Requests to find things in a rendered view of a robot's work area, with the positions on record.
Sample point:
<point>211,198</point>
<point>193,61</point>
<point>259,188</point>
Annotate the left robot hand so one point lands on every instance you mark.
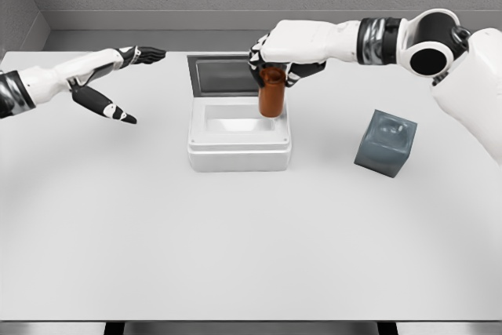
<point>88,66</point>

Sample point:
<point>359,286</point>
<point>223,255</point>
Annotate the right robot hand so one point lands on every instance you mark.
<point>298,42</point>

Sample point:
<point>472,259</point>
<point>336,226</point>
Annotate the brown cylindrical bottle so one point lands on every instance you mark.
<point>270,95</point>

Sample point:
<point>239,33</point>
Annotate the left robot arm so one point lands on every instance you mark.
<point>23,89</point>

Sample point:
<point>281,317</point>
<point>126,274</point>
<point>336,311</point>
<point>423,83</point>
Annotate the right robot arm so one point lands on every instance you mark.
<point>447,60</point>

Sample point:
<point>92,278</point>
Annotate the white open-lid box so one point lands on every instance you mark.
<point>238,123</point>

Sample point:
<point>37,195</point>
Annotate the grey cube container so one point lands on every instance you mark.
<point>386,143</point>

